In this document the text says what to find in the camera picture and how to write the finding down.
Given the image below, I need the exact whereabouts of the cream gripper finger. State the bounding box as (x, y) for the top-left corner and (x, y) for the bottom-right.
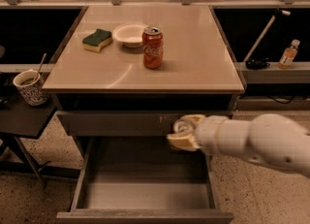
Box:
(167, 134), (201, 151)
(181, 114), (205, 125)

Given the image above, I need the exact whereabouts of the orange soda can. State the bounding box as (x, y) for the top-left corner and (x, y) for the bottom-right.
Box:
(173, 119), (194, 134)

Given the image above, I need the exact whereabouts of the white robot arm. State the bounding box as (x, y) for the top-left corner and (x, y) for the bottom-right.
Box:
(167, 113), (310, 177)

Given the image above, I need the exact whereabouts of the closed top drawer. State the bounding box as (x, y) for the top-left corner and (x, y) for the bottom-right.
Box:
(55, 110), (234, 138)

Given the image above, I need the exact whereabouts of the open middle drawer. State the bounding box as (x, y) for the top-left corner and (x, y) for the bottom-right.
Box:
(56, 137), (233, 224)

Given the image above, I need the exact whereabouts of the grey drawer cabinet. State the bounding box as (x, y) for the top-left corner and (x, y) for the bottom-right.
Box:
(44, 4), (243, 224)

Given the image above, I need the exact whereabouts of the red cola can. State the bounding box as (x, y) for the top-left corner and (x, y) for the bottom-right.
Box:
(142, 26), (163, 69)

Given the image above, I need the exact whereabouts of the black object on ledge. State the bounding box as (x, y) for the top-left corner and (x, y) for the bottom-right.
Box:
(245, 58), (270, 70)

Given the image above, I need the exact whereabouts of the white paper bowl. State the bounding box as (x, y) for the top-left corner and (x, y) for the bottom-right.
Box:
(112, 23), (147, 48)

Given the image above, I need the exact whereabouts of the orange drink bottle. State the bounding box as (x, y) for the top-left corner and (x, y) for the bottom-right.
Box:
(278, 40), (300, 69)

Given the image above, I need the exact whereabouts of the green yellow sponge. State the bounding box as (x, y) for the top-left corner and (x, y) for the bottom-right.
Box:
(82, 29), (113, 53)

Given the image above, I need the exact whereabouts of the white leaning rod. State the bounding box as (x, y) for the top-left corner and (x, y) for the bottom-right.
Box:
(243, 9), (291, 62)

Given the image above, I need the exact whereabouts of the wooden stir stick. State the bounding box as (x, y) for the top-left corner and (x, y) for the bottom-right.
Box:
(33, 53), (47, 82)

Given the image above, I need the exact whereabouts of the patterned paper cup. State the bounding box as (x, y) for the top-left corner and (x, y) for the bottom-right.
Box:
(14, 70), (49, 107)

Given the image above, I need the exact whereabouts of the dark side table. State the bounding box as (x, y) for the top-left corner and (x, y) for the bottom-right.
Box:
(0, 79), (79, 181)

